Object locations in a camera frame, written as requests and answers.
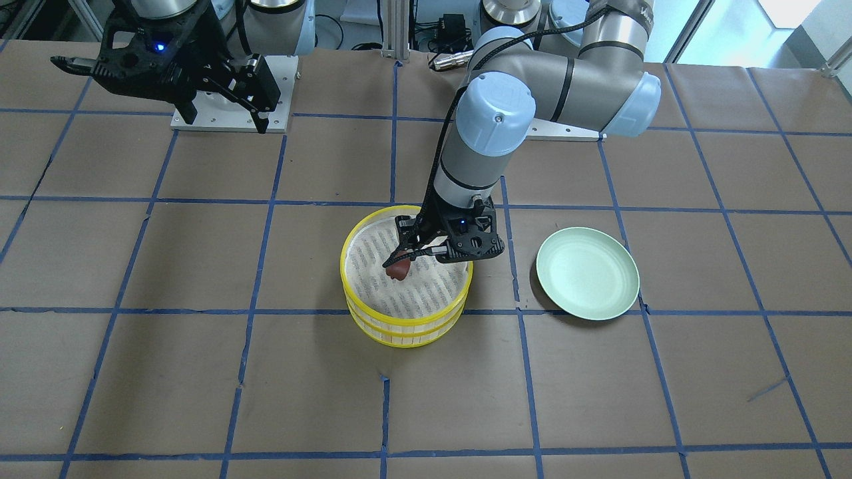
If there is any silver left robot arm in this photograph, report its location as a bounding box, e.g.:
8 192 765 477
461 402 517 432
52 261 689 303
383 1 662 269

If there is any brown bun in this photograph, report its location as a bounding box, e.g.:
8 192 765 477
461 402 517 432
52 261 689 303
385 259 411 281

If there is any light green plate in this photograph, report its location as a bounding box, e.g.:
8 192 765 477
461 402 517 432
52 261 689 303
535 227 641 321

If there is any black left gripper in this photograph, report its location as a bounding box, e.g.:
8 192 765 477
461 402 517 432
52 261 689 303
381 200 505 269

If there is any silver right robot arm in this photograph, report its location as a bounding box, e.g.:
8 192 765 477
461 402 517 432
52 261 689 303
51 1 317 134

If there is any yellow bamboo steamer basket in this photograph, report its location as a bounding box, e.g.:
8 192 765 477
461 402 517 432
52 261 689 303
339 204 473 348

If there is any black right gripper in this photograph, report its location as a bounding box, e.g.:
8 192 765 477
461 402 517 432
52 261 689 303
51 3 281 134

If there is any white steamer liner paper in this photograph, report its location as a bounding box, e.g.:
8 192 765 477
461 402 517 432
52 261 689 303
343 216 469 319

